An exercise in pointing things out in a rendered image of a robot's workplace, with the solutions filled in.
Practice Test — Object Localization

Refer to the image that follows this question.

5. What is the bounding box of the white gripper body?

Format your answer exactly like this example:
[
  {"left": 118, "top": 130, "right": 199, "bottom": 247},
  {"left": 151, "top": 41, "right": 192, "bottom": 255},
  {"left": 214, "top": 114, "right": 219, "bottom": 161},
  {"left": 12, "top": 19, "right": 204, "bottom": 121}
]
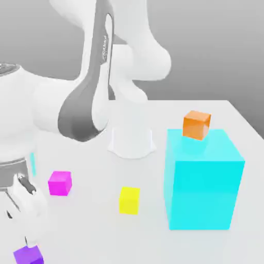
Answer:
[{"left": 0, "top": 190, "right": 50, "bottom": 245}]

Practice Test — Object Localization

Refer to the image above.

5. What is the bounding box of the small purple cube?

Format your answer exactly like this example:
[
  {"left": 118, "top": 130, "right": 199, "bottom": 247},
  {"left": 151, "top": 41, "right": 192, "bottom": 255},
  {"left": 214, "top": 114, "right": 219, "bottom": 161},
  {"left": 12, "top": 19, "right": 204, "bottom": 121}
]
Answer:
[{"left": 13, "top": 244, "right": 45, "bottom": 264}]

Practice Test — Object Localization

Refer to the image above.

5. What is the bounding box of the small magenta cube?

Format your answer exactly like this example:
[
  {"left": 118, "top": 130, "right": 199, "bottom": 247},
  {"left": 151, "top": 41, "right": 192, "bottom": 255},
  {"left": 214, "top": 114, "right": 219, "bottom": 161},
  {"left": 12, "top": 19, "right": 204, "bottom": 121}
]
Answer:
[{"left": 47, "top": 170, "right": 73, "bottom": 196}]

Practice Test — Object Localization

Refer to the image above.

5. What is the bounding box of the small yellow cube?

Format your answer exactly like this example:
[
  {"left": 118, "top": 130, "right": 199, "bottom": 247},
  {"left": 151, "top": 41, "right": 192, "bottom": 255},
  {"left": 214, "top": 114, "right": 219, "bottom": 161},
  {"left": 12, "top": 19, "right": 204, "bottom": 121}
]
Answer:
[{"left": 119, "top": 186, "right": 141, "bottom": 216}]

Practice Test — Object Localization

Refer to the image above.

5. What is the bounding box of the small orange cube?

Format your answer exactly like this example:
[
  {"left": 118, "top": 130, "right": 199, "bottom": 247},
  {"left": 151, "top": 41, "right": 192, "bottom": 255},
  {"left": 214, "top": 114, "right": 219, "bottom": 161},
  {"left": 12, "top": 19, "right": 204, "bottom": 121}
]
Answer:
[{"left": 182, "top": 110, "right": 212, "bottom": 141}]

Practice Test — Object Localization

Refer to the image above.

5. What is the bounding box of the large cyan box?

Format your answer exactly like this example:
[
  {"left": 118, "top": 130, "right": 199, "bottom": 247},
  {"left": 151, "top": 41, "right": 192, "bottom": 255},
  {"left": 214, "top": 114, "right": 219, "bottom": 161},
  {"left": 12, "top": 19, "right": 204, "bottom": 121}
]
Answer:
[{"left": 164, "top": 128, "right": 245, "bottom": 231}]

